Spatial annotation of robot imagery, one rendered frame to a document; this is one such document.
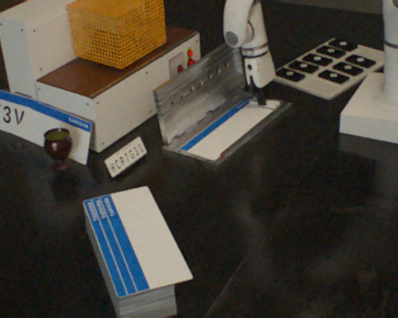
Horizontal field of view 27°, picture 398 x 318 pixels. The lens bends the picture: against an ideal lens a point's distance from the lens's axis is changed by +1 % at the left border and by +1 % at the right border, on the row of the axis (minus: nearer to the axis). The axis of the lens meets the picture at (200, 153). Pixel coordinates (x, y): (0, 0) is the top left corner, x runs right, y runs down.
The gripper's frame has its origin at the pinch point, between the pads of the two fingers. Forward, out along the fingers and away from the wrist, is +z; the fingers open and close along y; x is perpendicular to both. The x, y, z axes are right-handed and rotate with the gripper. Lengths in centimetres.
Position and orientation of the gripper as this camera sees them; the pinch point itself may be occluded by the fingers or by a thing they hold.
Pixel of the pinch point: (264, 97)
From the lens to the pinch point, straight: 268.3
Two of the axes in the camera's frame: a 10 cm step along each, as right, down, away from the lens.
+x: -7.9, -0.9, 6.0
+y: 5.7, -4.5, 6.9
